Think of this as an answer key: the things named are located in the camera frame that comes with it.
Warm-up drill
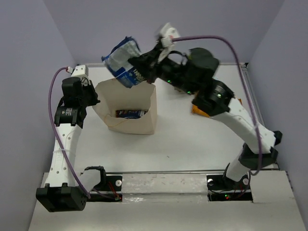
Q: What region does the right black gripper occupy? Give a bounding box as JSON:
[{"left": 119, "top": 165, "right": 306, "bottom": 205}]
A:
[{"left": 128, "top": 44, "right": 195, "bottom": 96}]

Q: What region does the beige paper bag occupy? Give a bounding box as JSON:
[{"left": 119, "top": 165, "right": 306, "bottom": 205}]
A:
[{"left": 93, "top": 79, "right": 157, "bottom": 135}]

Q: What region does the blue snack packet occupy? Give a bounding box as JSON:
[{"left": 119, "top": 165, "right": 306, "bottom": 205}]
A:
[{"left": 101, "top": 37, "right": 145, "bottom": 88}]

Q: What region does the dark navy snack packet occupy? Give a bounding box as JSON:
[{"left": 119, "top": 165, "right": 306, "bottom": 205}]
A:
[{"left": 115, "top": 109, "right": 148, "bottom": 119}]

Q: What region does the orange snack packet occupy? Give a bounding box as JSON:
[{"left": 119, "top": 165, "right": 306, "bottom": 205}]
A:
[{"left": 192, "top": 97, "right": 243, "bottom": 117}]

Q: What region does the brown snack packet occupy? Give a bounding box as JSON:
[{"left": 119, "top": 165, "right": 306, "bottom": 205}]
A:
[{"left": 174, "top": 87, "right": 187, "bottom": 94}]

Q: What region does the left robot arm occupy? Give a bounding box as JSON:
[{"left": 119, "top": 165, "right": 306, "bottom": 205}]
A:
[{"left": 36, "top": 77, "right": 107, "bottom": 212}]

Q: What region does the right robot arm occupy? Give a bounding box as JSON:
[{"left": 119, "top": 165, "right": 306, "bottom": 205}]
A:
[{"left": 128, "top": 48, "right": 282, "bottom": 189}]

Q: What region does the white front board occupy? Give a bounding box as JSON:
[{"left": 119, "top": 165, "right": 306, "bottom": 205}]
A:
[{"left": 29, "top": 171, "right": 305, "bottom": 231}]

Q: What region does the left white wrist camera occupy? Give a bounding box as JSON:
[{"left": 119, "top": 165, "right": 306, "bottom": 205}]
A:
[{"left": 66, "top": 65, "right": 89, "bottom": 81}]

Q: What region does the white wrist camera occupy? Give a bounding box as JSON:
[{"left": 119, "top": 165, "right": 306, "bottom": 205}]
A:
[
  {"left": 157, "top": 22, "right": 180, "bottom": 63},
  {"left": 66, "top": 65, "right": 89, "bottom": 81}
]

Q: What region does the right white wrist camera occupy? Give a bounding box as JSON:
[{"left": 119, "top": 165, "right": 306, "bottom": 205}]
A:
[{"left": 157, "top": 22, "right": 180, "bottom": 63}]

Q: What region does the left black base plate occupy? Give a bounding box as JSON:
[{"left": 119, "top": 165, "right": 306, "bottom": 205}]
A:
[{"left": 87, "top": 175, "right": 123, "bottom": 203}]

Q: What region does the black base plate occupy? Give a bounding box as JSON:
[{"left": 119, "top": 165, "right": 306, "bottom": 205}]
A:
[
  {"left": 87, "top": 175, "right": 123, "bottom": 203},
  {"left": 207, "top": 174, "right": 253, "bottom": 202}
]

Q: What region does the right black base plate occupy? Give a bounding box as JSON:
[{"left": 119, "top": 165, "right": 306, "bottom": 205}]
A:
[{"left": 207, "top": 174, "right": 253, "bottom": 202}]

